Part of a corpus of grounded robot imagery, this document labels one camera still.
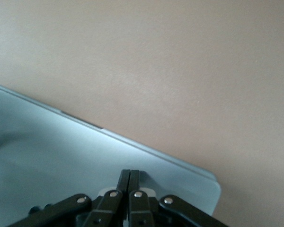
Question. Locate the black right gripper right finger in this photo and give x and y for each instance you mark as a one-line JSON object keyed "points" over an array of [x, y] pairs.
{"points": [[142, 208]]}

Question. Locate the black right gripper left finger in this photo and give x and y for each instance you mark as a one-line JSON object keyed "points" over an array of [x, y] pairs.
{"points": [[101, 208]]}

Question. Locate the silver laptop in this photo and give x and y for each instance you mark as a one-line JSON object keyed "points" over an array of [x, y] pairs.
{"points": [[49, 165]]}

